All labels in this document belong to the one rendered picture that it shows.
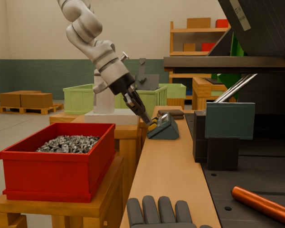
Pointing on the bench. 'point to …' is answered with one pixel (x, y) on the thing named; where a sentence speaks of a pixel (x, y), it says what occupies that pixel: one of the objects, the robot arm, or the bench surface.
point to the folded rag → (178, 114)
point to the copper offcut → (264, 205)
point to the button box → (164, 129)
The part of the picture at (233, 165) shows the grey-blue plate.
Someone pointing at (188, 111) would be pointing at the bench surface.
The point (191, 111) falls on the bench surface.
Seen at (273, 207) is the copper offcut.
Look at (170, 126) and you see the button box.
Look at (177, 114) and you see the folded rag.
